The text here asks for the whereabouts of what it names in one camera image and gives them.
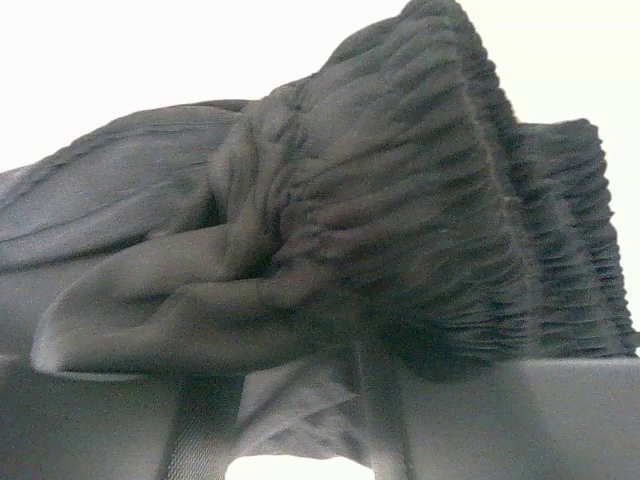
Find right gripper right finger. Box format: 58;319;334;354
359;358;639;480

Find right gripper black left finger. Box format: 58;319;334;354
1;358;242;479

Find black trousers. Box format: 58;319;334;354
1;1;639;456

